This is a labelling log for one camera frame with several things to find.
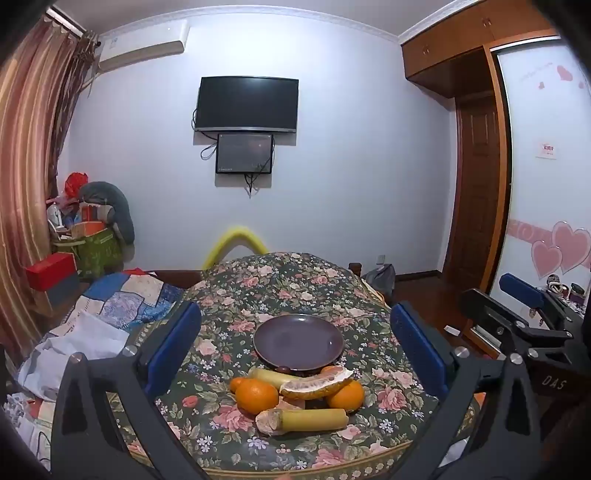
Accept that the striped brown curtain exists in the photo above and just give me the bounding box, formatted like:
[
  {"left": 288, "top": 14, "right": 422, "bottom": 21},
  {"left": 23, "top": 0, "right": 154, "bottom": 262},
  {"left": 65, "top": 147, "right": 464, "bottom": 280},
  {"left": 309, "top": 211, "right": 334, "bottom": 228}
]
[{"left": 0, "top": 14, "right": 100, "bottom": 365}]

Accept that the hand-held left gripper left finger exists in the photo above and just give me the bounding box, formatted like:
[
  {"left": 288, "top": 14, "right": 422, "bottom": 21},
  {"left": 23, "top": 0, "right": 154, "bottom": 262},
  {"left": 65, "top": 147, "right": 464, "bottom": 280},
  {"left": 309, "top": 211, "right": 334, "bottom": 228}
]
[{"left": 51, "top": 302, "right": 208, "bottom": 480}]

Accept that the red box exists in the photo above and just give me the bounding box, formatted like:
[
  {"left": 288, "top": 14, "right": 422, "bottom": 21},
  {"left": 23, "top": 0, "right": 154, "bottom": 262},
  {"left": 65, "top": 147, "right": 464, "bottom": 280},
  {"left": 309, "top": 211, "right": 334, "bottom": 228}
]
[{"left": 25, "top": 253, "right": 78, "bottom": 291}]

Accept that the white air conditioner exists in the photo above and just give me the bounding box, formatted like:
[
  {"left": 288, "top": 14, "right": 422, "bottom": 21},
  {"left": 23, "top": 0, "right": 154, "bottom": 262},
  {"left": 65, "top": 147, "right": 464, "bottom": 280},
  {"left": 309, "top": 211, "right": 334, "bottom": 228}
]
[{"left": 95, "top": 21, "right": 191, "bottom": 73}]

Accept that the small black wall monitor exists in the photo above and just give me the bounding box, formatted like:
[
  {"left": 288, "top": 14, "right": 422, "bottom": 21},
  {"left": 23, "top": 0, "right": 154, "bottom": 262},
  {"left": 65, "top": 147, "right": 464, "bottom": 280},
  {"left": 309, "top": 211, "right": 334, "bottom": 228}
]
[{"left": 215, "top": 133, "right": 274, "bottom": 175}]

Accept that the red bag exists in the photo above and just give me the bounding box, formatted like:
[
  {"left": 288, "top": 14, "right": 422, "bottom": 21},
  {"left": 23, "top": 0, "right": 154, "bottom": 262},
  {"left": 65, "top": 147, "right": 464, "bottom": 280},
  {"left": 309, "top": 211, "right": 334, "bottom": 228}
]
[{"left": 65, "top": 172, "right": 90, "bottom": 200}]

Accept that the white cloth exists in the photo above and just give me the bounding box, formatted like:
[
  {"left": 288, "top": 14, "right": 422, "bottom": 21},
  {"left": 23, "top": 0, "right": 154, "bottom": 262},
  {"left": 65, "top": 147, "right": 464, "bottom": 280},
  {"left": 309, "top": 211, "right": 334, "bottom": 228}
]
[{"left": 18, "top": 314, "right": 130, "bottom": 402}]

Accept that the striped cushion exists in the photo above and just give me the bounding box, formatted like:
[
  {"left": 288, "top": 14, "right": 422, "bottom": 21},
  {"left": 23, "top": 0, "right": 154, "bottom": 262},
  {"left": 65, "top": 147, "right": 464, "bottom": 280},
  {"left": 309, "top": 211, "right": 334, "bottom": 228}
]
[{"left": 81, "top": 203, "right": 116, "bottom": 227}]

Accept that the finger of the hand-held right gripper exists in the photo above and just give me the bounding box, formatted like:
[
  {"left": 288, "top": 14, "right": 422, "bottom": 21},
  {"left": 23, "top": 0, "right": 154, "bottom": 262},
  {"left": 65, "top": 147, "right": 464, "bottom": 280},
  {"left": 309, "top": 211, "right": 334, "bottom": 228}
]
[
  {"left": 459, "top": 288, "right": 527, "bottom": 356},
  {"left": 501, "top": 273, "right": 573, "bottom": 330}
]

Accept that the dark purple plate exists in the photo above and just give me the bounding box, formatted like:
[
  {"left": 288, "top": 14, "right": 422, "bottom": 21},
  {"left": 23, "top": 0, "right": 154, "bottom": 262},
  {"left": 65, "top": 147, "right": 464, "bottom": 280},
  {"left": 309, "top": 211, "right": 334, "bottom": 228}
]
[{"left": 253, "top": 314, "right": 345, "bottom": 374}]

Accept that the pile of small trinkets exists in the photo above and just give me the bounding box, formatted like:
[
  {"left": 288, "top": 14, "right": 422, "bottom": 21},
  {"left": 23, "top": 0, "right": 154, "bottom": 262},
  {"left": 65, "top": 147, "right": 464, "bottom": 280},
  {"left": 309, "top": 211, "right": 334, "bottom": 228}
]
[{"left": 547, "top": 272, "right": 588, "bottom": 306}]

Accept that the white heart-print sliding door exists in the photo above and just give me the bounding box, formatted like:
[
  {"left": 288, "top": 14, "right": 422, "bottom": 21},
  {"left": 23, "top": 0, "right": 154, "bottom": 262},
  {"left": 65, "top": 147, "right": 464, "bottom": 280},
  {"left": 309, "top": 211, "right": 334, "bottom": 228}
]
[{"left": 489, "top": 37, "right": 591, "bottom": 352}]

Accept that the large pomelo slice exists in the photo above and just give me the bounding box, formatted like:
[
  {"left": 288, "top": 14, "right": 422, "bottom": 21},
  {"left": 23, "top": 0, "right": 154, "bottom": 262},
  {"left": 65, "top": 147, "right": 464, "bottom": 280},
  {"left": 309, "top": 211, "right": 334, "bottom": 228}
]
[{"left": 279, "top": 368, "right": 354, "bottom": 400}]

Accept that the floral blanket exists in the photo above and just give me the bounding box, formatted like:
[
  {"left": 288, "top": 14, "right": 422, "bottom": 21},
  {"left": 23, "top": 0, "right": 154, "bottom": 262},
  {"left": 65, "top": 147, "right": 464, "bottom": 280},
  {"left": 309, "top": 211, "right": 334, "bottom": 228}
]
[{"left": 111, "top": 251, "right": 481, "bottom": 474}]

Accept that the short banana piece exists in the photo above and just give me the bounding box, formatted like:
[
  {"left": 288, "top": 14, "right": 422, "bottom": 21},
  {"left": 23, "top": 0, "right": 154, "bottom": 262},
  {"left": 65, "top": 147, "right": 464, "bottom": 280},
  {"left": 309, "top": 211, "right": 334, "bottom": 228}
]
[{"left": 248, "top": 368, "right": 301, "bottom": 391}]

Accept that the grey pillow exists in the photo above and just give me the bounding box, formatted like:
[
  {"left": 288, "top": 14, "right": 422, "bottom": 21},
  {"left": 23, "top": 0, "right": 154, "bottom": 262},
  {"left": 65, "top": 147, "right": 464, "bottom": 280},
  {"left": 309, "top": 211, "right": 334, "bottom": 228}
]
[{"left": 78, "top": 181, "right": 136, "bottom": 244}]

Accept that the printed bedsheet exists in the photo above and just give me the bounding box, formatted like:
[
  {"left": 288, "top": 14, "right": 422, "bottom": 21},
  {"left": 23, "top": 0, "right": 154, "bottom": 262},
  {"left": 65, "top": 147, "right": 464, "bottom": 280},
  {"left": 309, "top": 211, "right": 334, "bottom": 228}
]
[{"left": 4, "top": 392, "right": 52, "bottom": 467}]

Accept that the black wall television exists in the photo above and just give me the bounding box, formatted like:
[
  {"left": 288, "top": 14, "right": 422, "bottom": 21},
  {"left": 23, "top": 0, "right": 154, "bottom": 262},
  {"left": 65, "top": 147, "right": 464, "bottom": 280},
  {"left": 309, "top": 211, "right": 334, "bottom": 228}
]
[{"left": 194, "top": 76, "right": 300, "bottom": 134}]

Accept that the long banana piece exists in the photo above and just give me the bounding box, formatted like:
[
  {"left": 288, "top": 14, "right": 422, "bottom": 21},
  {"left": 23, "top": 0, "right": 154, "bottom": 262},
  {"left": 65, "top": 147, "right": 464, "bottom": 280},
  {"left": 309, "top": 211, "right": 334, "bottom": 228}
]
[{"left": 277, "top": 408, "right": 348, "bottom": 432}]

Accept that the grey bag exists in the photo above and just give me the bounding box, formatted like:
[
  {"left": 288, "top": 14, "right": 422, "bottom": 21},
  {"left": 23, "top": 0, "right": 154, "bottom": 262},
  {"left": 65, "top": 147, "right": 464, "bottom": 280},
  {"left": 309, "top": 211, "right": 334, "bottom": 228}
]
[{"left": 365, "top": 263, "right": 397, "bottom": 298}]

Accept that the brown wooden door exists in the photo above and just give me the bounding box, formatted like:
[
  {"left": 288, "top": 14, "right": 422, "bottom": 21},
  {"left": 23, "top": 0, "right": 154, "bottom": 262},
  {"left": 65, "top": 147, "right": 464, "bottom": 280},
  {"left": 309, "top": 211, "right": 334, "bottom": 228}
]
[{"left": 443, "top": 92, "right": 502, "bottom": 287}]

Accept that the large orange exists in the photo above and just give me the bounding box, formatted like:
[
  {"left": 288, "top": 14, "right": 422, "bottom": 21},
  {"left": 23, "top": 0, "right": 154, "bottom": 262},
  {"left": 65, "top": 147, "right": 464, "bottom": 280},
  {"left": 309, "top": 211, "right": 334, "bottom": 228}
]
[
  {"left": 327, "top": 379, "right": 365, "bottom": 411},
  {"left": 236, "top": 378, "right": 280, "bottom": 416}
]

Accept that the green bag with clutter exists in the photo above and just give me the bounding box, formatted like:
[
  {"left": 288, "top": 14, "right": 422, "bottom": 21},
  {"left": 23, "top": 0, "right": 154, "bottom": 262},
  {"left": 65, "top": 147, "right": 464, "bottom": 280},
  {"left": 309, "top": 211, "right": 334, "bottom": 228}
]
[{"left": 53, "top": 226, "right": 123, "bottom": 280}]

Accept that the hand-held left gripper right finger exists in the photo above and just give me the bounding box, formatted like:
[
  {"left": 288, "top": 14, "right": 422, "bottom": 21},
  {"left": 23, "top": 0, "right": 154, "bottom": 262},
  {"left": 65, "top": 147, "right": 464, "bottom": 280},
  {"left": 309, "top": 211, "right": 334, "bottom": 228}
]
[{"left": 389, "top": 302, "right": 541, "bottom": 480}]

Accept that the wooden overhead cabinet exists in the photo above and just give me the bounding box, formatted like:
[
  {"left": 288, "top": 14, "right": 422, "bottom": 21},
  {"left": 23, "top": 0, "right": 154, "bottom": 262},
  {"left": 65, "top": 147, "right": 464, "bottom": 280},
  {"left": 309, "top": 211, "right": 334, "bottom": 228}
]
[{"left": 399, "top": 0, "right": 561, "bottom": 97}]

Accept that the yellow foam tube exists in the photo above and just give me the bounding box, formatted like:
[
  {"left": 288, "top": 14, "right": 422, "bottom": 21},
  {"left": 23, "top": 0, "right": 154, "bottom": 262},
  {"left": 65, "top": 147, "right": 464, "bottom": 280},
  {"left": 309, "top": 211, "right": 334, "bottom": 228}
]
[{"left": 202, "top": 226, "right": 269, "bottom": 271}]

